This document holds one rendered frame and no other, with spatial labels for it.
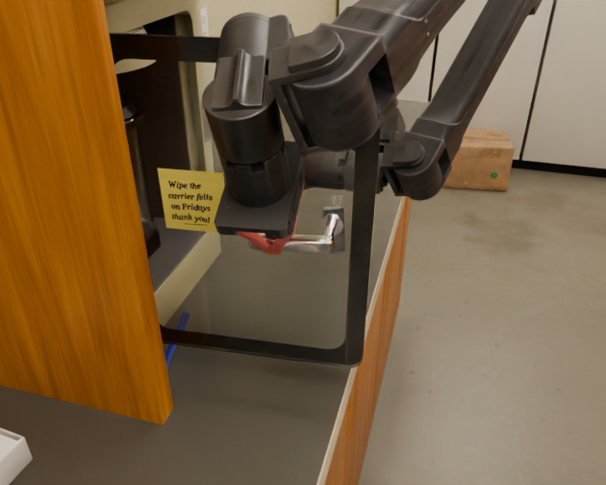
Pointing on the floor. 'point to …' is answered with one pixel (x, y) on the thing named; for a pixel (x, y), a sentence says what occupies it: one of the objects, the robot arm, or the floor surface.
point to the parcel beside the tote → (482, 161)
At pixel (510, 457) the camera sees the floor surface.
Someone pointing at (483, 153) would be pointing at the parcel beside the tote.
